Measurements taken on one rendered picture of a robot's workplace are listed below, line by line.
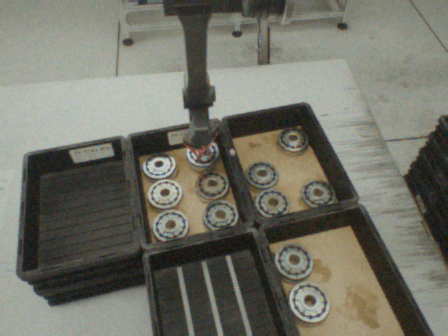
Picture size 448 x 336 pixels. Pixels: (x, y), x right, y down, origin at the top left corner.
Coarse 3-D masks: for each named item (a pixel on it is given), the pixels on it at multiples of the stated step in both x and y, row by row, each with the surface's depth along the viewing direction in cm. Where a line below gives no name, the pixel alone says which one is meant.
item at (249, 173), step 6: (258, 162) 126; (264, 162) 126; (252, 168) 124; (270, 168) 124; (276, 168) 124; (246, 174) 123; (252, 174) 123; (270, 174) 123; (276, 174) 123; (252, 180) 122; (258, 180) 121; (264, 180) 121; (270, 180) 121; (276, 180) 121; (258, 186) 120; (264, 186) 120; (270, 186) 120
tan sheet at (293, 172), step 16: (240, 144) 134; (256, 144) 134; (272, 144) 134; (240, 160) 130; (256, 160) 130; (272, 160) 130; (288, 160) 130; (304, 160) 130; (288, 176) 126; (304, 176) 126; (320, 176) 126; (288, 192) 123
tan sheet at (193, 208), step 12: (216, 144) 134; (144, 156) 131; (180, 156) 131; (180, 168) 128; (192, 168) 128; (216, 168) 128; (144, 180) 125; (180, 180) 125; (192, 180) 125; (192, 192) 123; (192, 204) 120; (204, 204) 120; (156, 216) 118; (192, 216) 118; (168, 228) 115; (192, 228) 115; (204, 228) 115
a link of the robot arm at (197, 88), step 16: (224, 0) 70; (192, 16) 71; (208, 16) 72; (192, 32) 76; (192, 48) 81; (192, 64) 86; (192, 80) 93; (208, 80) 98; (192, 96) 100; (208, 96) 101
